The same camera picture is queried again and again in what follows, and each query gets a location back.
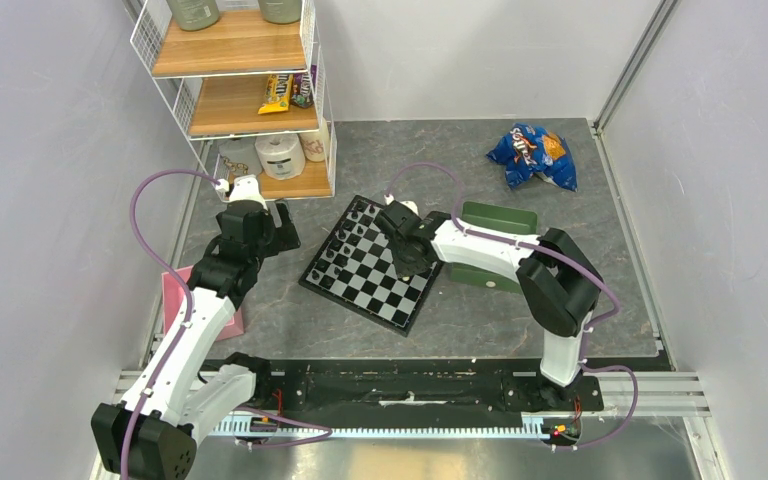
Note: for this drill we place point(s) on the green plastic tray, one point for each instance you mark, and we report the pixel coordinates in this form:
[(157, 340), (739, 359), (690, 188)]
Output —
[(503, 219)]

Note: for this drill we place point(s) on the white toilet paper roll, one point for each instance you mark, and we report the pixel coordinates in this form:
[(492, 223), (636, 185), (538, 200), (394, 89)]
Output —
[(281, 155)]

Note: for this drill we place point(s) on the yellow candy bag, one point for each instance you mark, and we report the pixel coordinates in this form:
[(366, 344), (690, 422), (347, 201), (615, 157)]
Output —
[(277, 94)]

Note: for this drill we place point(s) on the white wire wooden shelf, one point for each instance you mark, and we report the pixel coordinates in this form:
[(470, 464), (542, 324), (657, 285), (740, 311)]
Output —
[(213, 80)]

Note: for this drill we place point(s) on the brown candy bag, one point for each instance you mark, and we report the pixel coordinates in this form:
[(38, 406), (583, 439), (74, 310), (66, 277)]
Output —
[(303, 88)]

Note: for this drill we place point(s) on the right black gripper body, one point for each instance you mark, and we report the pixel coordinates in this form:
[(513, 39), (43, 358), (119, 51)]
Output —
[(404, 263)]

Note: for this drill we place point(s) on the white cup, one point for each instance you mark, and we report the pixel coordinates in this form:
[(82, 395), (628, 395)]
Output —
[(316, 144)]

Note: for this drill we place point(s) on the pink plastic box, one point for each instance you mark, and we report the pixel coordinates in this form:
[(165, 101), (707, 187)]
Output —
[(214, 316)]

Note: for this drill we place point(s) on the black white chessboard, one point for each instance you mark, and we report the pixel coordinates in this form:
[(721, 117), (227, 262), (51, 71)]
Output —
[(354, 268)]

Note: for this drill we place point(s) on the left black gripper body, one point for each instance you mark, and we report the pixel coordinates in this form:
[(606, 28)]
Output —
[(274, 239)]

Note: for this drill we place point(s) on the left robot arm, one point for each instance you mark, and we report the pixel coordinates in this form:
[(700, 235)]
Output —
[(154, 430)]

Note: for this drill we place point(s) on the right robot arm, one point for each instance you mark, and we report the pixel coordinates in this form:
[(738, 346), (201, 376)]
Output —
[(560, 286)]

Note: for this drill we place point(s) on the blue chips bag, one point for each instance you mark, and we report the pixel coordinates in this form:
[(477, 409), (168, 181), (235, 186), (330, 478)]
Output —
[(527, 151)]

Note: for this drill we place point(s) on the green bottle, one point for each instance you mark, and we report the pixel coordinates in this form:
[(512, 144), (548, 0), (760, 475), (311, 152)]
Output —
[(281, 12), (194, 15)]

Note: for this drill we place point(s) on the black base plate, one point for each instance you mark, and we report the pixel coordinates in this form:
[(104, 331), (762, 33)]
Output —
[(418, 393)]

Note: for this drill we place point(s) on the aluminium frame rail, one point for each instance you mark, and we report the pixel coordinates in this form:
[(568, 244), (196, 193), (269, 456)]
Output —
[(648, 39)]

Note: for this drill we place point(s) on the white patterned mug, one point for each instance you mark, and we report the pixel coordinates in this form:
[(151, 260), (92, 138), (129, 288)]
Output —
[(240, 157)]

